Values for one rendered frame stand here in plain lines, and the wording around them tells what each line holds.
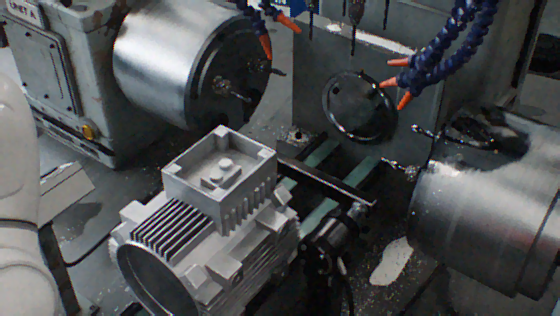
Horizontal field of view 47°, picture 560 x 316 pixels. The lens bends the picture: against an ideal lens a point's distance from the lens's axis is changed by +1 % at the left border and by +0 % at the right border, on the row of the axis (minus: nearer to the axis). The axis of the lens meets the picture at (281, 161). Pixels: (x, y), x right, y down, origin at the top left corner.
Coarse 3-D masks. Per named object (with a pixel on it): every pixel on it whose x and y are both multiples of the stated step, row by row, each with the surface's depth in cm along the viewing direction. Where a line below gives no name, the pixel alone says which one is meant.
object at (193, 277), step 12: (276, 192) 88; (288, 192) 89; (276, 204) 89; (120, 228) 82; (132, 228) 83; (120, 240) 83; (192, 264) 79; (180, 276) 78; (192, 276) 77; (204, 276) 78; (192, 288) 77; (132, 300) 92
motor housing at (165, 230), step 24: (168, 216) 82; (192, 216) 82; (288, 216) 89; (144, 240) 79; (168, 240) 79; (192, 240) 79; (216, 240) 82; (240, 240) 84; (264, 240) 85; (288, 240) 90; (120, 264) 88; (144, 264) 92; (168, 264) 78; (264, 264) 86; (144, 288) 91; (168, 288) 93; (216, 288) 80; (240, 288) 83; (168, 312) 90; (192, 312) 90; (216, 312) 80
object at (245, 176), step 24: (216, 144) 90; (240, 144) 89; (168, 168) 83; (192, 168) 88; (216, 168) 86; (240, 168) 86; (264, 168) 85; (168, 192) 85; (192, 192) 81; (240, 192) 82; (264, 192) 87; (216, 216) 81; (240, 216) 84
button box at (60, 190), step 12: (60, 168) 94; (72, 168) 93; (48, 180) 90; (60, 180) 91; (72, 180) 92; (84, 180) 94; (48, 192) 90; (60, 192) 91; (72, 192) 92; (84, 192) 93; (48, 204) 90; (60, 204) 91; (72, 204) 92; (48, 216) 90
